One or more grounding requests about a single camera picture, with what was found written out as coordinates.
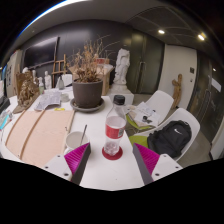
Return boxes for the small pale plastic bottle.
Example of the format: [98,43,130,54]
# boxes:
[38,77,46,96]

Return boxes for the blue plastic packet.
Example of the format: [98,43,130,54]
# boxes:
[0,110,14,130]

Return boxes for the dry plant in dark pot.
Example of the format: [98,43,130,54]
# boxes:
[66,36,113,109]

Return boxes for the dark plant saucer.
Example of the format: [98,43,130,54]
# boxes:
[69,98,105,114]

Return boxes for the crumpled printed paper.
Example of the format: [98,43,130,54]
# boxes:
[34,90,63,112]

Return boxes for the black backpack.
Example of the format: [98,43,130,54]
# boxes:
[147,119,193,159]

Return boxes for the metal spoon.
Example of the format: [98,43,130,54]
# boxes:
[79,124,89,148]

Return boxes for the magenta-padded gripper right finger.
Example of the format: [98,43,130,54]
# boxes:
[132,142,184,186]

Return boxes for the white mug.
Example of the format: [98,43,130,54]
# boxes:
[63,130,90,156]

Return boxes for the wooden figure statue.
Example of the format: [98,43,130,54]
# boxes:
[171,73,184,109]

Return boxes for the light wooden board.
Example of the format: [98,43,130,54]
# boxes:
[5,109,76,169]

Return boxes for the golden brown carved sculpture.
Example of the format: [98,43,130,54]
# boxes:
[12,79,41,114]

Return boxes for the small white figurine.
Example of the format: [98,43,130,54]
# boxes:
[44,70,53,90]

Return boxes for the white cabinet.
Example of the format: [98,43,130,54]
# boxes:
[5,49,24,98]

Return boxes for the small white cup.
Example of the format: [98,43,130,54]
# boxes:
[60,92,71,103]

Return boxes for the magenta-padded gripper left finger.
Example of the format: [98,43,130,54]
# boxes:
[43,142,92,186]

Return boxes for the light wooden crate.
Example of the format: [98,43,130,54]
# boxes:
[96,58,115,97]

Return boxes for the black wall screen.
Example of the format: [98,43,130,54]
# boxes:
[23,36,59,69]

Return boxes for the clear red-labelled drink bottle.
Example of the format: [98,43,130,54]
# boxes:
[103,94,128,157]

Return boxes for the white plaster statue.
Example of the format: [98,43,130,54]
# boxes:
[106,48,135,106]

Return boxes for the wooden easel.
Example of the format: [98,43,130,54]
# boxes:
[51,54,68,88]

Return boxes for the stack of papers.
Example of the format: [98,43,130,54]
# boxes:
[128,101,161,128]

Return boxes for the ceiling spot lights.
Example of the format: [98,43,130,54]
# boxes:
[157,28,207,42]

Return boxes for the white chair with green seat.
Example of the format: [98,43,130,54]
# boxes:
[128,107,201,163]
[125,89,175,129]

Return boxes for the long ceiling light strip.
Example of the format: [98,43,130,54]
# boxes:
[16,0,84,38]

